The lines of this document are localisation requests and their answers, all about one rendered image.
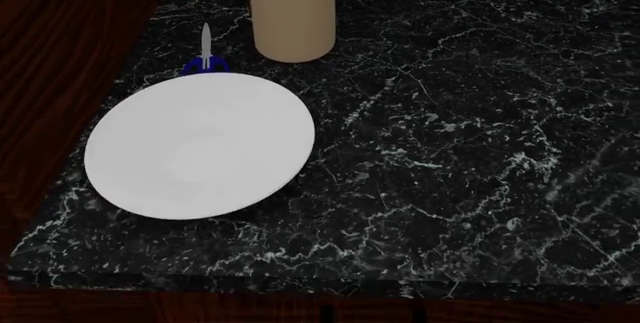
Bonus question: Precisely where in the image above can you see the white round plate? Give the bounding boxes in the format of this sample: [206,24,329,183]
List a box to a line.
[83,71,317,221]

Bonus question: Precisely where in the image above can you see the beige cylindrical container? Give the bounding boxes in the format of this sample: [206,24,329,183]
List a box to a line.
[248,0,337,64]

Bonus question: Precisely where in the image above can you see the dark wood base cabinet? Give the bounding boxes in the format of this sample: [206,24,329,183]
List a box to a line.
[0,275,640,323]

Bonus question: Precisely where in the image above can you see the dark wood tall cabinet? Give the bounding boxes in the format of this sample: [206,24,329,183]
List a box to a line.
[0,0,167,264]

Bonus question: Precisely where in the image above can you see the blue-handled scissors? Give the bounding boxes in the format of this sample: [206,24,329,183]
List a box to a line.
[180,22,232,77]

